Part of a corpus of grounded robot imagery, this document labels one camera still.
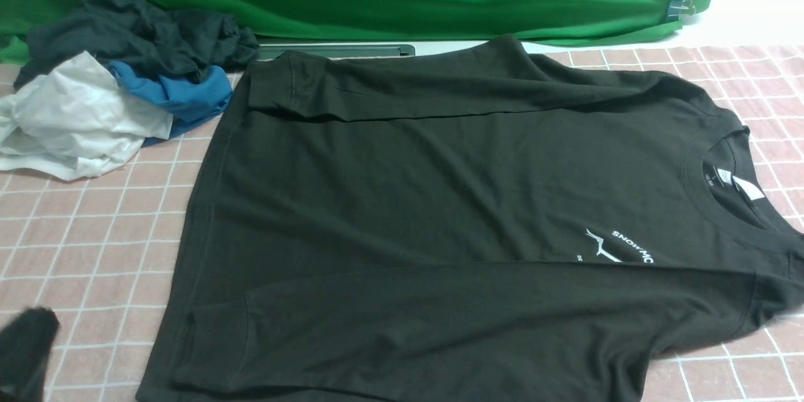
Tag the crumpled black garment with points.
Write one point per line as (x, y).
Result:
(182, 43)

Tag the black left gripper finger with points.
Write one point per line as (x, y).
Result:
(26, 346)

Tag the crumpled white garment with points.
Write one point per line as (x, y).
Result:
(76, 122)

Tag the dark gray long-sleeve shirt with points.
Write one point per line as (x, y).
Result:
(483, 225)

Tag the crumpled blue garment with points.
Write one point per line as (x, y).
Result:
(180, 104)

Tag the dark metal bar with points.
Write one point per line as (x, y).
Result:
(339, 51)

